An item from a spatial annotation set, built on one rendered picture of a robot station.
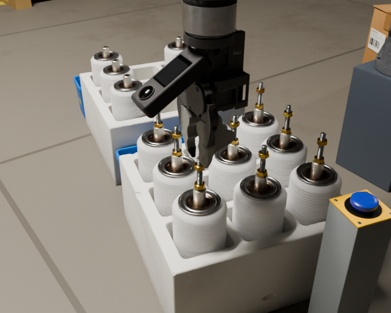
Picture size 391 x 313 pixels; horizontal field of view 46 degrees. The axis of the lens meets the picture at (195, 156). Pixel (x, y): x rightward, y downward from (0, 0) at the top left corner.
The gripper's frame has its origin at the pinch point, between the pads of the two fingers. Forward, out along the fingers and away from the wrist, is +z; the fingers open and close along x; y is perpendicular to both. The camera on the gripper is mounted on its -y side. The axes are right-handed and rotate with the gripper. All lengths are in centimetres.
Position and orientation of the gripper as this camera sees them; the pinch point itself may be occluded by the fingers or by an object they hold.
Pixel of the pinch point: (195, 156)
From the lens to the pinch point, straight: 74.6
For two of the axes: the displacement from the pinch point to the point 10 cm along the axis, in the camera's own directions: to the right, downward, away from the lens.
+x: -5.2, -4.6, 7.2
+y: 8.6, -2.8, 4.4
